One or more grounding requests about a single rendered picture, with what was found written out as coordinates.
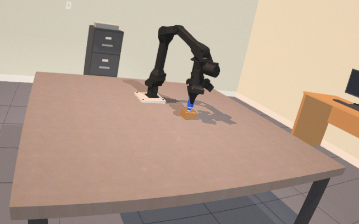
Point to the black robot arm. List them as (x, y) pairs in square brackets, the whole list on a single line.
[(203, 62)]

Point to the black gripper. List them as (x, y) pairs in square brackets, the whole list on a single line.
[(195, 86)]

